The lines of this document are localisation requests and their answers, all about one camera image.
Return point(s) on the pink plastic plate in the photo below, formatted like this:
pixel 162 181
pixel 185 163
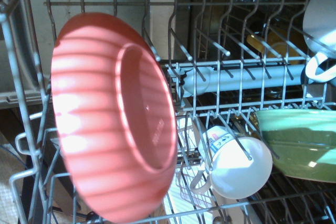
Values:
pixel 105 116

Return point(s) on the grey dishwasher spray tube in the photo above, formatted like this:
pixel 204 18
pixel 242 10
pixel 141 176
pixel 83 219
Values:
pixel 225 79

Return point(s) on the white mug with print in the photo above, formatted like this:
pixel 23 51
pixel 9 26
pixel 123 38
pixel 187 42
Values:
pixel 236 171

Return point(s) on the yellow dish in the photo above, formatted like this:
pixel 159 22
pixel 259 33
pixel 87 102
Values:
pixel 273 51

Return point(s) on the silver cabinet knob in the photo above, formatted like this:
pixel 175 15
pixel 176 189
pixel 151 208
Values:
pixel 223 220

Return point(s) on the green ceramic bowl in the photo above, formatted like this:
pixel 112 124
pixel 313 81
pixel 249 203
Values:
pixel 302 150

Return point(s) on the plain white mug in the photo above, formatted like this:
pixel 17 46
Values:
pixel 320 24

